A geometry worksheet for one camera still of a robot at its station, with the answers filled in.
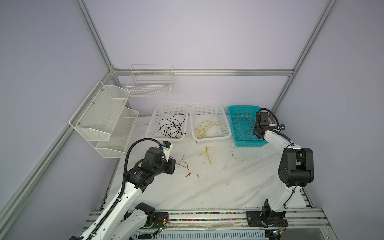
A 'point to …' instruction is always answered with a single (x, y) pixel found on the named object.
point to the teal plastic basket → (242, 121)
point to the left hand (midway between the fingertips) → (173, 162)
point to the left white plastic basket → (168, 121)
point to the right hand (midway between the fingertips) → (260, 123)
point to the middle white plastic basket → (214, 112)
